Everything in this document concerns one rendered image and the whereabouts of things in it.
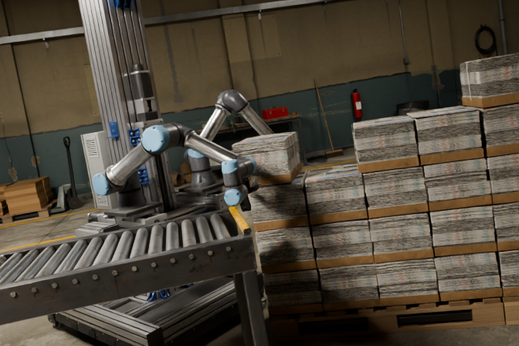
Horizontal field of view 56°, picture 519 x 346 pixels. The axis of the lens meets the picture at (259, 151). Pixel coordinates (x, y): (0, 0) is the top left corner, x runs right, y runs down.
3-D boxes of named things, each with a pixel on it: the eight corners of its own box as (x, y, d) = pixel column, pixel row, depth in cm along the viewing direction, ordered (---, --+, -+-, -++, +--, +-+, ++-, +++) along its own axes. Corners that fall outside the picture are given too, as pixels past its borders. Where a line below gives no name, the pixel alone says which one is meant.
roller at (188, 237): (187, 231, 220) (195, 223, 220) (191, 262, 173) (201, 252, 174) (178, 224, 219) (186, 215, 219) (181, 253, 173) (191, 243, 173)
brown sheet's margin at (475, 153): (411, 154, 272) (410, 146, 271) (466, 147, 266) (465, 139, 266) (420, 164, 235) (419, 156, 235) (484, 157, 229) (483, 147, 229)
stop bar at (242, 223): (236, 209, 220) (235, 205, 220) (252, 232, 177) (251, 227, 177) (229, 211, 219) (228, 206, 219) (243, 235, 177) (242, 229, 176)
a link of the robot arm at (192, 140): (172, 137, 246) (254, 180, 229) (158, 140, 236) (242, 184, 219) (178, 117, 242) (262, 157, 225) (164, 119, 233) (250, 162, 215)
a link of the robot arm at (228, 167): (229, 158, 220) (234, 182, 221) (216, 163, 210) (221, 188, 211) (245, 157, 216) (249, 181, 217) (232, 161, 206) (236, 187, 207)
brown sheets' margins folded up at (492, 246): (277, 286, 295) (264, 205, 289) (481, 268, 274) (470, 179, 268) (268, 316, 257) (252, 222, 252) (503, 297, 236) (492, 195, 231)
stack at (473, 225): (280, 309, 296) (259, 175, 288) (484, 293, 275) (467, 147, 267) (272, 342, 259) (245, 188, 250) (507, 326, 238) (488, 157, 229)
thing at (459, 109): (405, 114, 269) (405, 113, 269) (460, 106, 263) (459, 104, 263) (413, 119, 233) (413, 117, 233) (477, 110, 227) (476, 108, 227)
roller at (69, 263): (89, 249, 213) (86, 238, 212) (66, 286, 166) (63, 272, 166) (77, 251, 212) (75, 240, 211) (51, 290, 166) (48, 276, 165)
